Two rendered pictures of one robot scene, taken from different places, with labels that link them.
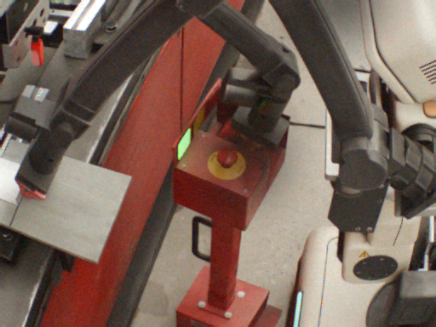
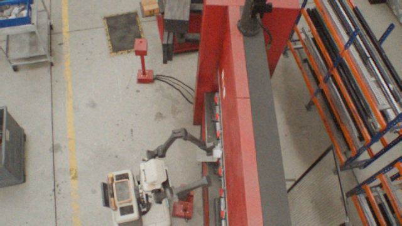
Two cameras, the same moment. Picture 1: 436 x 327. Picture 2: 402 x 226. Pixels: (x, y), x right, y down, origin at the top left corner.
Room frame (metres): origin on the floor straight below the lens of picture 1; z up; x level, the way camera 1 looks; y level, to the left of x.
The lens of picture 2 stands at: (2.11, -0.43, 4.45)
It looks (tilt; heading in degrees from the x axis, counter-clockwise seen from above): 60 degrees down; 156
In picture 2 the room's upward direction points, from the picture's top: 8 degrees clockwise
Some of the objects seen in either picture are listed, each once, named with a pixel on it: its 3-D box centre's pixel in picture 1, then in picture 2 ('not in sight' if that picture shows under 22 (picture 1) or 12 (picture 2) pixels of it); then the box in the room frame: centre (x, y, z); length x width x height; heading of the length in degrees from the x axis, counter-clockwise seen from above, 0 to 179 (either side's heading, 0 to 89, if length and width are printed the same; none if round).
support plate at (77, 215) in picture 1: (48, 197); (208, 153); (0.81, 0.29, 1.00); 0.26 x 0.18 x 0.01; 75
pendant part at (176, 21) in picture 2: not in sight; (177, 29); (-0.49, 0.29, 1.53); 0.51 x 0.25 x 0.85; 161
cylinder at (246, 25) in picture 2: not in sight; (258, 12); (0.37, 0.69, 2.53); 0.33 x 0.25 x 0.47; 165
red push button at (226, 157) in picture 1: (226, 160); not in sight; (1.07, -0.02, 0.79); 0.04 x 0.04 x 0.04
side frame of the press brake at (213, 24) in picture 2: not in sight; (233, 71); (-0.04, 0.85, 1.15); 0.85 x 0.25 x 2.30; 75
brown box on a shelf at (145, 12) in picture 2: not in sight; (149, 5); (-1.43, 0.15, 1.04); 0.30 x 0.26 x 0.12; 176
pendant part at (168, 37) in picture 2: not in sight; (169, 39); (-0.47, 0.19, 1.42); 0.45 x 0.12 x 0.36; 161
